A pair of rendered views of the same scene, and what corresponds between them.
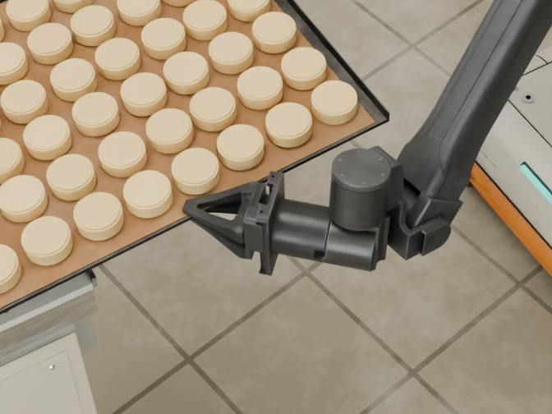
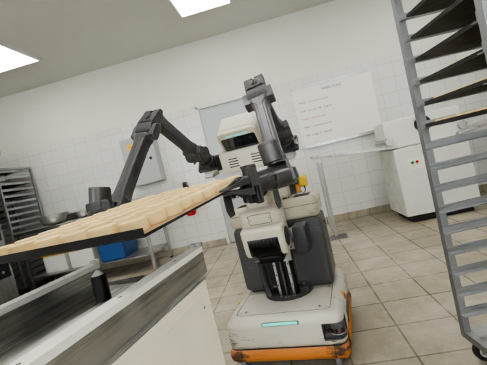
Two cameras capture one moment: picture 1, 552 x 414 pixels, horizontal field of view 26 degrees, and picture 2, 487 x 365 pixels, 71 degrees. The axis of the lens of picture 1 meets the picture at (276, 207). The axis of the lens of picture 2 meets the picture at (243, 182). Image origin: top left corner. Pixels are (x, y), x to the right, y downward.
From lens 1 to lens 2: 1.13 m
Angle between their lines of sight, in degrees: 62
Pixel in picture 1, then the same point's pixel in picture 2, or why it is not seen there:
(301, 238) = (266, 173)
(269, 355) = not seen: outside the picture
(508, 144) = (252, 324)
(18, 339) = (185, 280)
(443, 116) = not seen: hidden behind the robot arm
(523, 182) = (267, 331)
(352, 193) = (272, 143)
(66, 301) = (196, 256)
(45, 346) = (198, 286)
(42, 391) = (204, 331)
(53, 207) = not seen: hidden behind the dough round
